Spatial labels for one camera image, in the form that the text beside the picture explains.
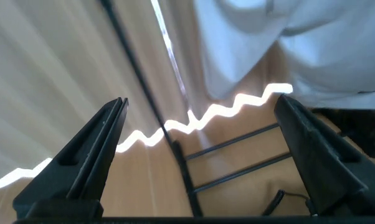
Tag black clothes rack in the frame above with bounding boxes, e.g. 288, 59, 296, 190
98, 0, 293, 218

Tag beige curtain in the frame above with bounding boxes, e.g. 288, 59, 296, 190
0, 0, 294, 190

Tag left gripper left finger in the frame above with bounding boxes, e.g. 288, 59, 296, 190
12, 96, 130, 219

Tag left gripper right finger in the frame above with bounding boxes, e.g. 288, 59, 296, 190
273, 93, 375, 217

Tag black cable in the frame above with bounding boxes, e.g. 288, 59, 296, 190
262, 189, 318, 217

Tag pale grey shorts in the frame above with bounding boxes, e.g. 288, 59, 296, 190
192, 0, 375, 110

